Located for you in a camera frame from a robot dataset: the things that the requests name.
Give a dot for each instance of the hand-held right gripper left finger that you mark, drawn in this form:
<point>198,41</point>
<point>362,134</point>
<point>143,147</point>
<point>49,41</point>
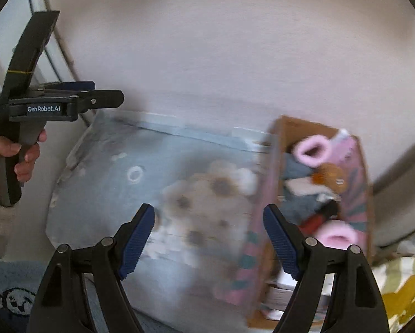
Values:
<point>138,239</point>

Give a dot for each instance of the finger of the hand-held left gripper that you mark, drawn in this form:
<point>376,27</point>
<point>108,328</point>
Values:
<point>103,99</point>
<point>79,85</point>

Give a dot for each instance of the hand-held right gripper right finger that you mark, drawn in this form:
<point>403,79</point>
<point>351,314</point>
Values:
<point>283,242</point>

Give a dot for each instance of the pink fuzzy roll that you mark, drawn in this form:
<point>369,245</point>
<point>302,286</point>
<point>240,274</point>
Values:
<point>302,158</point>
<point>346,230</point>

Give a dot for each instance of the brown plush toy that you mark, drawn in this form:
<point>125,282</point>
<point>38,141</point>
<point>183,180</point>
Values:
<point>328,173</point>

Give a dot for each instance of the cardboard box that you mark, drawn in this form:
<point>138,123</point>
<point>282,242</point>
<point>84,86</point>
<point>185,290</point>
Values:
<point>278,135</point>

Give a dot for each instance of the grey floral desktop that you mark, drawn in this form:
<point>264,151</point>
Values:
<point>106,197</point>

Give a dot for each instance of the person's left hand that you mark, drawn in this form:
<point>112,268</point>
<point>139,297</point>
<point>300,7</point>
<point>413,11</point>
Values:
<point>2,147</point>

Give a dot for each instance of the grey cloth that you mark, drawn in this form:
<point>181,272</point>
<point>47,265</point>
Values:
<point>297,208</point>

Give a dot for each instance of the small white tape roll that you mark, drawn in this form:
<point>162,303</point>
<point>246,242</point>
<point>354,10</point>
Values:
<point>128,174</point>

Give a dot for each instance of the pink white packet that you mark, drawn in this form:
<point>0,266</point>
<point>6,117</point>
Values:
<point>346,145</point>

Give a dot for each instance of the beige sofa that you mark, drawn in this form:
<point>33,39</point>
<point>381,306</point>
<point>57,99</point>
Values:
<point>401,208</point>

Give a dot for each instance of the yellow floral cushion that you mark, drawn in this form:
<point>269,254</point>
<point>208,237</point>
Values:
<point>398,295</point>

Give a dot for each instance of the blue printed fleece cloth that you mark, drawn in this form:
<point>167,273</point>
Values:
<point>16,277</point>

